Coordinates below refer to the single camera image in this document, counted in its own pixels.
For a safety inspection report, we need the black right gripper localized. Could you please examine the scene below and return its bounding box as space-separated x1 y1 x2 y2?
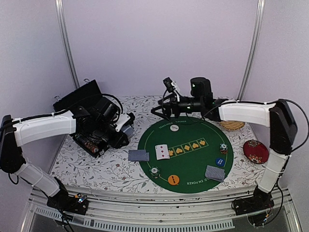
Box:
150 94 202 122

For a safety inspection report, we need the round woven bamboo tray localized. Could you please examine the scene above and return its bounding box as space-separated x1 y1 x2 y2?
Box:
220 121 245 131

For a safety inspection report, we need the aluminium frame post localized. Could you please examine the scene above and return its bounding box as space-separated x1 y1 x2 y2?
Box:
237 0 265 100
55 0 80 89

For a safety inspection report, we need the aluminium front rail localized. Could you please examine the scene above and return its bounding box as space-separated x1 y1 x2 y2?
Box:
21 186 300 232

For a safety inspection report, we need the blue small blind button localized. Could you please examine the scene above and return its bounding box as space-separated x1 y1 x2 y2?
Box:
215 158 225 167

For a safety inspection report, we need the poker chip row left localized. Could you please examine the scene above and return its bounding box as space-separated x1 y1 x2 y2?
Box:
75 134 99 154

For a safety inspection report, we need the face-down card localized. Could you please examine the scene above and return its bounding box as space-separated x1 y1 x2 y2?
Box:
213 169 225 182
205 165 225 181

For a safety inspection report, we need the orange big blind button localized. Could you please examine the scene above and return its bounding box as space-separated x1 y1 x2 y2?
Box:
168 174 180 186

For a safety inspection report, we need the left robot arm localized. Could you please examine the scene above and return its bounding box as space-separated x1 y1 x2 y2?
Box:
0 94 135 210

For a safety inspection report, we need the white dealer button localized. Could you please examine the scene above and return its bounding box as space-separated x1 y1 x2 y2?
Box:
170 124 179 132

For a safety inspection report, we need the three of diamonds card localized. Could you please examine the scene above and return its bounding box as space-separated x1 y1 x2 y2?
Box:
155 144 170 160

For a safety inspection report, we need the grey card stack holder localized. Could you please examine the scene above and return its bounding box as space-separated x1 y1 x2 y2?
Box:
122 125 134 139

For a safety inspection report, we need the blue backed playing card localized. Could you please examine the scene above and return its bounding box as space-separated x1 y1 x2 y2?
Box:
145 152 150 161

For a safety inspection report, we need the red floral round box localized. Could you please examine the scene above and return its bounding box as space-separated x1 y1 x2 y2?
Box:
243 140 269 164

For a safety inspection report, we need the right aluminium frame post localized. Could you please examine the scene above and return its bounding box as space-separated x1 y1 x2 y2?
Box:
237 0 265 100

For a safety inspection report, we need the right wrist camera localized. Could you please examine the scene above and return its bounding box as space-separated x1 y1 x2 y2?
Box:
163 77 181 97

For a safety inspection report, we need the multicolour poker chip stack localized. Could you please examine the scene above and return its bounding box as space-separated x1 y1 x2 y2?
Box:
219 143 228 155

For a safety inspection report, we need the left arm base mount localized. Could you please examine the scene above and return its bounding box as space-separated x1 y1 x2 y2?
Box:
47 191 89 215

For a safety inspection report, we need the floral patterned tablecloth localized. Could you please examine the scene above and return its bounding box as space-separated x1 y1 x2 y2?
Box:
51 96 265 193

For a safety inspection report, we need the left aluminium frame post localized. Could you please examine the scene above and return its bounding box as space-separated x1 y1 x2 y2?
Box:
55 0 80 89

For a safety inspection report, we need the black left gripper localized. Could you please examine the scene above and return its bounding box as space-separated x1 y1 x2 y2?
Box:
94 119 129 149

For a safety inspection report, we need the round green poker mat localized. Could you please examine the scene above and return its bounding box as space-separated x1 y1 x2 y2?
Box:
138 116 234 193

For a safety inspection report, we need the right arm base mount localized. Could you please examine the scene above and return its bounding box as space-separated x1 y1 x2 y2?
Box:
231 196 275 216

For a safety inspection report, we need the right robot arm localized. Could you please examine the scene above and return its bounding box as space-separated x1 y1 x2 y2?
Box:
151 77 298 211

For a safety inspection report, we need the black poker chip case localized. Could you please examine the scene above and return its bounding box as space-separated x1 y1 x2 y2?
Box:
53 80 112 158

